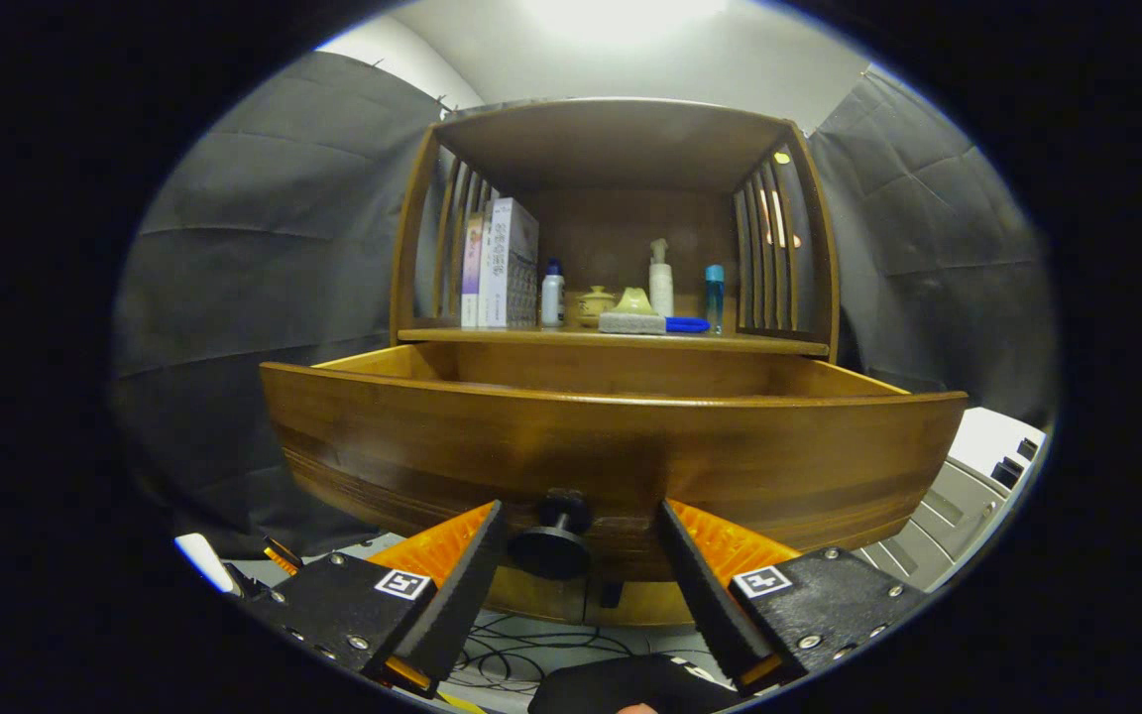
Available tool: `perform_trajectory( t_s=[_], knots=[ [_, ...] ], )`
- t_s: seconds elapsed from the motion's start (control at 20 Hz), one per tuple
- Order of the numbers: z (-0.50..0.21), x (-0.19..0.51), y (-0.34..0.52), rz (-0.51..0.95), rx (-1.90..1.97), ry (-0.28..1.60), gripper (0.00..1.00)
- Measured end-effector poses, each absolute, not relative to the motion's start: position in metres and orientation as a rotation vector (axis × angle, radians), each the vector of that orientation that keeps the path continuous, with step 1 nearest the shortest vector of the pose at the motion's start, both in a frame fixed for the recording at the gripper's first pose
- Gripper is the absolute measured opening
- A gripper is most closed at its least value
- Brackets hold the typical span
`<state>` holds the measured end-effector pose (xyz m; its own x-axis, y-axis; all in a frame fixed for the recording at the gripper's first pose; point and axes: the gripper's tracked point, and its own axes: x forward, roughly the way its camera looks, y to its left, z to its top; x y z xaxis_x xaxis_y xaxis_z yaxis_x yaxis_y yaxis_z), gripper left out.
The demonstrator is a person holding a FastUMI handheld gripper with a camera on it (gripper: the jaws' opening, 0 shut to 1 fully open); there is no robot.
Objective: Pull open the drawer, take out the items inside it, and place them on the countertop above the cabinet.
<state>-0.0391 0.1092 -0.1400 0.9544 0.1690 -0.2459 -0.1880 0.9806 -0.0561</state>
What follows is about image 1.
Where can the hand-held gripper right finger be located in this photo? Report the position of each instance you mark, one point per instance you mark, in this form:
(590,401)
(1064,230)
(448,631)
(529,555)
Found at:
(705,595)

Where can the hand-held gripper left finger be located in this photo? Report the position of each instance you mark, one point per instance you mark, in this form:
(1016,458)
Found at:
(462,595)

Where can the wooden drawer with black knob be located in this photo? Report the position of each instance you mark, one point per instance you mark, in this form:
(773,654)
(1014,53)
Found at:
(611,446)

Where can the wooden countertop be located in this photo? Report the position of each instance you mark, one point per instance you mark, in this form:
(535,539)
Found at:
(551,338)

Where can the white drawer unit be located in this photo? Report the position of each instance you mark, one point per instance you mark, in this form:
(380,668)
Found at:
(987,436)

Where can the wooden cabinet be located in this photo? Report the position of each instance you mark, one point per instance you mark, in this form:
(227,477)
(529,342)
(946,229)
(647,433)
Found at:
(611,139)

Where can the orange black tool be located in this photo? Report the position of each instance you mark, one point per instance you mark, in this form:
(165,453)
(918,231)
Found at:
(284,560)

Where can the folded blue cloth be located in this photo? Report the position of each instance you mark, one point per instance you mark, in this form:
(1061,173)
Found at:
(688,324)

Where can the clear blue capped bottle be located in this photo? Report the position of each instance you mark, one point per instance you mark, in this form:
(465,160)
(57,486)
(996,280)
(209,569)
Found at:
(715,297)

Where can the small white bottle blue cap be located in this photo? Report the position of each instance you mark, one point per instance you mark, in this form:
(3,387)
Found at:
(552,302)

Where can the yellow ceramic lidded teacup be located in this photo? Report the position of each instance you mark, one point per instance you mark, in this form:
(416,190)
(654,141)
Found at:
(594,305)

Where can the white pump bottle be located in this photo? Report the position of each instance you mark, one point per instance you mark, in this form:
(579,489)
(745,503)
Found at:
(661,288)

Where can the thin purple book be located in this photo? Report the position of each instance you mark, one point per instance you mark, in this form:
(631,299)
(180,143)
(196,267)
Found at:
(472,273)

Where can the thick white patterned book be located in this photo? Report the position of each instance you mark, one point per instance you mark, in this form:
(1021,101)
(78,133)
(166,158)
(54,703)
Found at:
(507,268)

